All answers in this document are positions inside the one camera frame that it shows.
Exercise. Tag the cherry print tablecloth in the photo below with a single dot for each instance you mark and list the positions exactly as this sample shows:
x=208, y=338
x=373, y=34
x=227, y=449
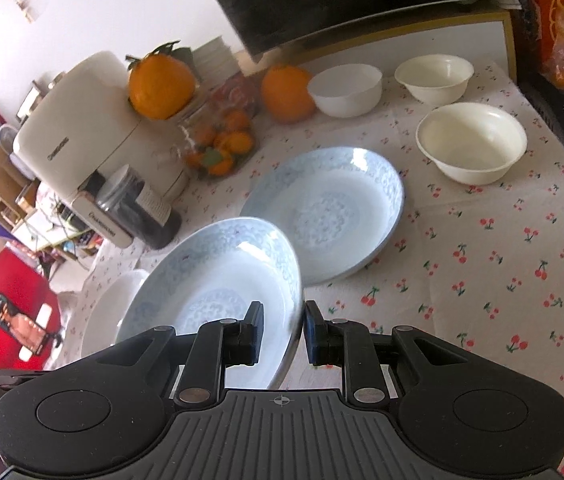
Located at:
x=479, y=266

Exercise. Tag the white ceramic bowl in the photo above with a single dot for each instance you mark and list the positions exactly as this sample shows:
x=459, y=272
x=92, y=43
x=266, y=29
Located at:
x=347, y=91

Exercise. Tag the glass jar with tangerines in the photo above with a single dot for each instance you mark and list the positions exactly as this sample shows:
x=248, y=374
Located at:
x=215, y=139

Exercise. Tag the cream kitchen appliance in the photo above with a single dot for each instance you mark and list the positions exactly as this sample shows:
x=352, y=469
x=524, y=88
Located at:
x=86, y=126

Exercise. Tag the large orange on table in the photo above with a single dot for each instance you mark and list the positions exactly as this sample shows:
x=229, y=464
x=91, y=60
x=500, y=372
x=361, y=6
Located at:
x=284, y=93

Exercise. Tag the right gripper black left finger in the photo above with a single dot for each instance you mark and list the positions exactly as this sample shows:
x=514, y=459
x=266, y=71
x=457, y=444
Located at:
x=217, y=345

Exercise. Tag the dark tea canister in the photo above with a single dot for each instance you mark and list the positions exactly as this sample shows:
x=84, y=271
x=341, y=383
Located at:
x=135, y=206

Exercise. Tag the white plate at edge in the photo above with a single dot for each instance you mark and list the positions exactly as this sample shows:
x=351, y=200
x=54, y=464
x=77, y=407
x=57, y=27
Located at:
x=106, y=318

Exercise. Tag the white wooden-edged board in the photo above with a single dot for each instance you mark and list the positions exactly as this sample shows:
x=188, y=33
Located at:
x=477, y=33

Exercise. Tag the red chair with phone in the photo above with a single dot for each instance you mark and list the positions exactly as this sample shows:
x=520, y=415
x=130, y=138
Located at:
x=30, y=319

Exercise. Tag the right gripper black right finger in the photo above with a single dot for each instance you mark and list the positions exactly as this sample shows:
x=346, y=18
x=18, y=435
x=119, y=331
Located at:
x=349, y=346

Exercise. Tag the blue patterned plate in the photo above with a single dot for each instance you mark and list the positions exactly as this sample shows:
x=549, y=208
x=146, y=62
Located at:
x=217, y=273
x=337, y=206

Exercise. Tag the small cream bowl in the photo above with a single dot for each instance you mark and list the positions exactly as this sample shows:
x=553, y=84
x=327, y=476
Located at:
x=435, y=79

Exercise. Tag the large cream bowl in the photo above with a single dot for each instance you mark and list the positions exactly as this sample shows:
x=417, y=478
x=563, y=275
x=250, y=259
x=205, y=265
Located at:
x=471, y=143

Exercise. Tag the large orange on jar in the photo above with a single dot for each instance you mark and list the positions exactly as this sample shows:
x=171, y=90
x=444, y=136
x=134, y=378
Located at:
x=163, y=82

